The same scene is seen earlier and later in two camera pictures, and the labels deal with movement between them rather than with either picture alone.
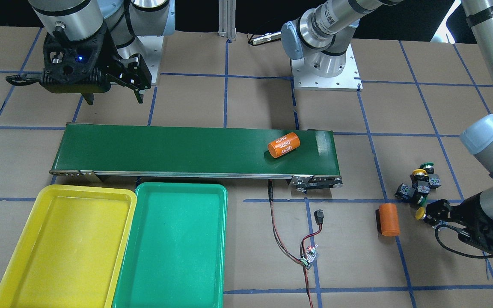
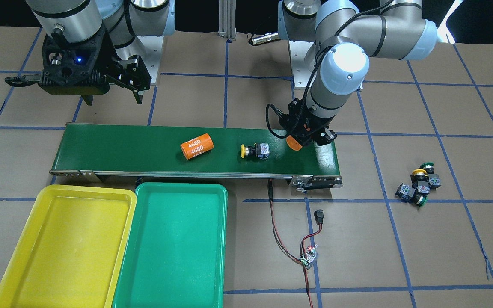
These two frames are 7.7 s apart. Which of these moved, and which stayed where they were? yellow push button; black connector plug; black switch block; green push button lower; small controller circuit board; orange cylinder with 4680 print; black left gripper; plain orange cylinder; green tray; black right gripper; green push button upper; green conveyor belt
Moved: plain orange cylinder; orange cylinder with 4680 print; black left gripper; yellow push button
Stayed: green push button upper; black switch block; green tray; small controller circuit board; green conveyor belt; black connector plug; black right gripper; green push button lower
